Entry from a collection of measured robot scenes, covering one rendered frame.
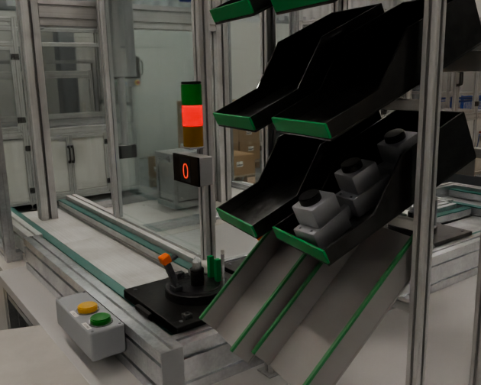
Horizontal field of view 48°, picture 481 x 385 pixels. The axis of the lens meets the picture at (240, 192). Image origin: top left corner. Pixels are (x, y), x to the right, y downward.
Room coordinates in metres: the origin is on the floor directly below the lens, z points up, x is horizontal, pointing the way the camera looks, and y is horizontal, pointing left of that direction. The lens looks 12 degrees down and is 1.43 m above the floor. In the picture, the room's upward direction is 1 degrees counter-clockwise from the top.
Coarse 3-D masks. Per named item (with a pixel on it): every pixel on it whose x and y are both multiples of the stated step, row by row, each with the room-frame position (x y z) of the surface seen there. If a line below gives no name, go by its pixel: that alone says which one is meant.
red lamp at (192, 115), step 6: (186, 108) 1.29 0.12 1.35; (192, 108) 1.29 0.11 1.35; (198, 108) 1.29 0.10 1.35; (186, 114) 1.29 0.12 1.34; (192, 114) 1.29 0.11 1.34; (198, 114) 1.29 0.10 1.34; (186, 120) 1.29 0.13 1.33; (192, 120) 1.29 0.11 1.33; (198, 120) 1.29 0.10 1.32; (186, 126) 1.29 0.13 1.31; (192, 126) 1.29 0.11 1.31
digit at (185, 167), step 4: (180, 160) 1.31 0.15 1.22; (184, 160) 1.30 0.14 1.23; (188, 160) 1.28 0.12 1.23; (180, 164) 1.31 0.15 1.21; (184, 164) 1.30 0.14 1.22; (188, 164) 1.28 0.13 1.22; (180, 168) 1.32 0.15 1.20; (184, 168) 1.30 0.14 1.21; (188, 168) 1.28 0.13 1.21; (180, 172) 1.32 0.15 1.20; (184, 172) 1.30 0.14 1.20; (188, 172) 1.29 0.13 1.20; (184, 176) 1.30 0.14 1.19; (188, 176) 1.29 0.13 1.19; (184, 180) 1.30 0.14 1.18; (188, 180) 1.29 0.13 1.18
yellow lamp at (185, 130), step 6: (198, 126) 1.30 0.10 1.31; (186, 132) 1.29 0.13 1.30; (192, 132) 1.29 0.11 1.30; (198, 132) 1.29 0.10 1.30; (186, 138) 1.29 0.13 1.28; (192, 138) 1.29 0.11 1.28; (198, 138) 1.29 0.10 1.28; (186, 144) 1.29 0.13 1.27; (192, 144) 1.29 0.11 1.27; (198, 144) 1.29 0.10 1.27
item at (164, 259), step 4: (160, 256) 1.04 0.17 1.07; (164, 256) 1.04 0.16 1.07; (168, 256) 1.04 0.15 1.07; (172, 256) 1.06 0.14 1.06; (176, 256) 1.05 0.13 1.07; (160, 260) 1.04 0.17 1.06; (164, 260) 1.03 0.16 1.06; (168, 260) 1.04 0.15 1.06; (172, 260) 1.05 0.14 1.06; (164, 264) 1.03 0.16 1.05; (168, 264) 1.04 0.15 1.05; (168, 268) 1.04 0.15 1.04; (172, 268) 1.05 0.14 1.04; (168, 272) 1.04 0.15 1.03; (172, 272) 1.05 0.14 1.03; (168, 276) 1.05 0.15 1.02; (172, 276) 1.05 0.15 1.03; (172, 280) 1.05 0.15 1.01; (176, 280) 1.05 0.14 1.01; (172, 284) 1.06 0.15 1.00; (176, 284) 1.05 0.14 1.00
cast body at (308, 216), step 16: (304, 192) 0.71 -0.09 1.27; (320, 192) 0.71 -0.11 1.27; (304, 208) 0.69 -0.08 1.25; (320, 208) 0.68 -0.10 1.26; (336, 208) 0.69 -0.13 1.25; (304, 224) 0.70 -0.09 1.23; (320, 224) 0.68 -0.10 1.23; (336, 224) 0.69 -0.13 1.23; (304, 240) 0.70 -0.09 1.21; (320, 240) 0.68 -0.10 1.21
